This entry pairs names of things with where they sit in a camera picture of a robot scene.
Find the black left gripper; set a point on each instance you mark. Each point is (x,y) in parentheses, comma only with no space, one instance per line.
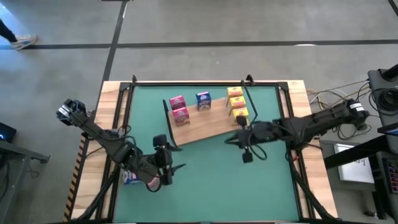
(163,160)

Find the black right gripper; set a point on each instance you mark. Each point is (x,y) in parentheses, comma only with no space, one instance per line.
(259,133)

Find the yellow Corn Pops box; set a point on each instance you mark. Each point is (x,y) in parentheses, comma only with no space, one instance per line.
(241,111)
(234,91)
(237,102)

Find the pink cereal box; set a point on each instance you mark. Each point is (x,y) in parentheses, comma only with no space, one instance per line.
(153,183)
(177,102)
(181,115)

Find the blue Frosted Flakes box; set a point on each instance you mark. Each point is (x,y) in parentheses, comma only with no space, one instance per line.
(130,179)
(203,101)

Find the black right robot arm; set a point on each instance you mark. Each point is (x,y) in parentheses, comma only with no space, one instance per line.
(323,119)

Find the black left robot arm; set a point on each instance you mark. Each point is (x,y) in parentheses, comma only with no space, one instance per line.
(105,141)

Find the wooden shelf with black brackets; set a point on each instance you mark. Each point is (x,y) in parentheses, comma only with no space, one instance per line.
(208,127)

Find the green table mat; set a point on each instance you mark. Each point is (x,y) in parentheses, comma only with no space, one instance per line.
(217,193)

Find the yellow black striped strip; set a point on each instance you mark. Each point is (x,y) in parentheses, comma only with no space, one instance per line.
(73,183)

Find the black beam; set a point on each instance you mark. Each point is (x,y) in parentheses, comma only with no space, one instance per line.
(351,155)

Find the white board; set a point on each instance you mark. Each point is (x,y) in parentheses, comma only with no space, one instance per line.
(354,171)

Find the black power brick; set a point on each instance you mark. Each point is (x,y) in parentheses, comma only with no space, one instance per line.
(360,125)

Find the dark tablet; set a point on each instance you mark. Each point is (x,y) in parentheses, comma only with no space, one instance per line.
(388,129)

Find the grey stand base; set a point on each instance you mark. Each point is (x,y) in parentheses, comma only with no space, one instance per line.
(376,77)

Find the grey metal table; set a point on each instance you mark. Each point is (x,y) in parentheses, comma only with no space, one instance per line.
(18,152)

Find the keypad with coloured keys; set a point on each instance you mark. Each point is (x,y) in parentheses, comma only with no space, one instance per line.
(393,175)

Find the black device with blue light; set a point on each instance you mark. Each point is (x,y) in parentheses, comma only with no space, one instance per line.
(6,132)

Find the person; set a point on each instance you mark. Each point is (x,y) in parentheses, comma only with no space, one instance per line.
(23,41)

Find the black metal table frame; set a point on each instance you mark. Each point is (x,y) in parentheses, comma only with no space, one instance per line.
(125,86)

